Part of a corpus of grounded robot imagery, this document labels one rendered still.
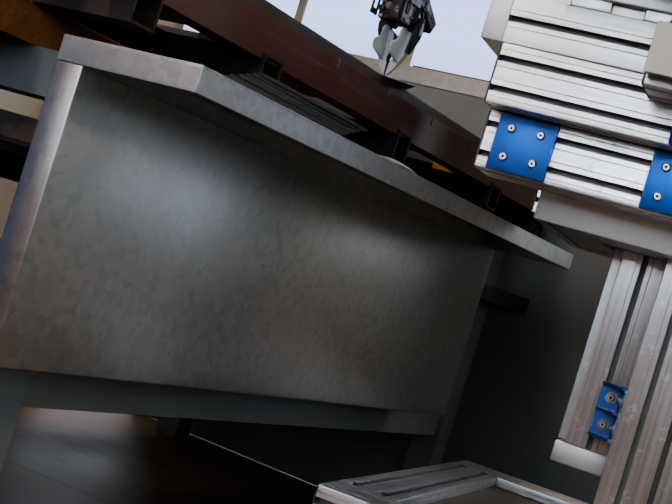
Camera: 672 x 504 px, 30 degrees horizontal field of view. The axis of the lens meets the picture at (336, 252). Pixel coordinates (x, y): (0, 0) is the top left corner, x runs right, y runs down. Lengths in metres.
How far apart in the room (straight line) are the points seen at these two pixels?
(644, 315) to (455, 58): 3.63
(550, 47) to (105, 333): 0.75
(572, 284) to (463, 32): 2.84
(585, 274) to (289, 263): 1.13
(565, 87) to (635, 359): 0.45
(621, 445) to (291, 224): 0.60
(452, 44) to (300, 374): 3.70
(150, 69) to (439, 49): 4.25
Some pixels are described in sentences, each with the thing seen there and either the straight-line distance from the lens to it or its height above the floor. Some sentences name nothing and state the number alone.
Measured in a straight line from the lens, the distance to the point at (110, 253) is 1.54.
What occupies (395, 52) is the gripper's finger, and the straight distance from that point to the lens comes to 2.39.
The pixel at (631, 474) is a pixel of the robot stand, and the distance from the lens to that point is 1.95.
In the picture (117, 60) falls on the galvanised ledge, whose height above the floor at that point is 0.66.
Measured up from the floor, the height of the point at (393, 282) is 0.52.
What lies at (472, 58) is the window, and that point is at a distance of 5.53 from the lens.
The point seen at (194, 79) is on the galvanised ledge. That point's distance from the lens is 1.34.
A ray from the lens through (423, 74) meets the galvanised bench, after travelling 3.11.
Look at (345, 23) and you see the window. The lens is 5.75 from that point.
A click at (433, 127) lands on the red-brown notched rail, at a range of 2.26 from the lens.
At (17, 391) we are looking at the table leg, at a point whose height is 0.25.
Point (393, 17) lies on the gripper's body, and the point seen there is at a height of 0.99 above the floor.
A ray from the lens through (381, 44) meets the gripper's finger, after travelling 2.41.
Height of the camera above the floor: 0.52
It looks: 1 degrees up
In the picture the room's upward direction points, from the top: 17 degrees clockwise
